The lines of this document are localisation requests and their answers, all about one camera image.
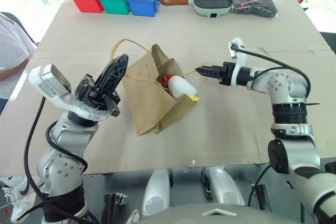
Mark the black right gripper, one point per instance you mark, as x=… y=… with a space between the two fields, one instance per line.
x=227 y=74

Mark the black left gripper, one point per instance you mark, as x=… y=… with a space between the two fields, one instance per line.
x=90 y=95

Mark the brown paper bag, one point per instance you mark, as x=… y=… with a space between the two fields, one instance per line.
x=147 y=98

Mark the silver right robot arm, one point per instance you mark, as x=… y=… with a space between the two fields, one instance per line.
x=291 y=140

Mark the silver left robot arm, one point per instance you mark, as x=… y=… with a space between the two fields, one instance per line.
x=61 y=153

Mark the person's bare forearm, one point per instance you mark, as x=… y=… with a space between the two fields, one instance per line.
x=13 y=69

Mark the red orange plush toy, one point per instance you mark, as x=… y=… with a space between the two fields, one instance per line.
x=162 y=81

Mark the black plastic bag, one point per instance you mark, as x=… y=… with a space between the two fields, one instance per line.
x=253 y=3

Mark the white bottle red cap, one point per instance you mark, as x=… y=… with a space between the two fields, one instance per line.
x=181 y=86

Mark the brown cardboard table cover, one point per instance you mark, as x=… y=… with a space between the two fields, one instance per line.
x=236 y=119

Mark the pale green electric frying pan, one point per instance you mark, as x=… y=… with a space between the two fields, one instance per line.
x=210 y=5

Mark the person in white shirt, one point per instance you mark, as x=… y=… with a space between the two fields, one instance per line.
x=10 y=48

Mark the silver robot right leg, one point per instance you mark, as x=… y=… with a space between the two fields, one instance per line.
x=223 y=187

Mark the silver robot leg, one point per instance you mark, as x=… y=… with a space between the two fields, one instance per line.
x=223 y=187
x=156 y=192

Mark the silver robot left leg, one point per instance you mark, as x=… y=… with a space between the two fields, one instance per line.
x=156 y=192

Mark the black metal clamp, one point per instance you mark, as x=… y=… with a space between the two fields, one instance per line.
x=114 y=207

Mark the grey robot torso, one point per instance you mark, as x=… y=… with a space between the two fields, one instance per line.
x=215 y=214

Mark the white sneaker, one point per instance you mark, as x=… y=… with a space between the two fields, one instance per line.
x=21 y=195

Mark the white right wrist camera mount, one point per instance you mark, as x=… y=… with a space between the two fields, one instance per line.
x=239 y=58

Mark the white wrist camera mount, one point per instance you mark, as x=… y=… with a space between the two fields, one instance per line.
x=239 y=58
x=50 y=85

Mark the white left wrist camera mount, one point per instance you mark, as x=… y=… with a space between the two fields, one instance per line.
x=50 y=85

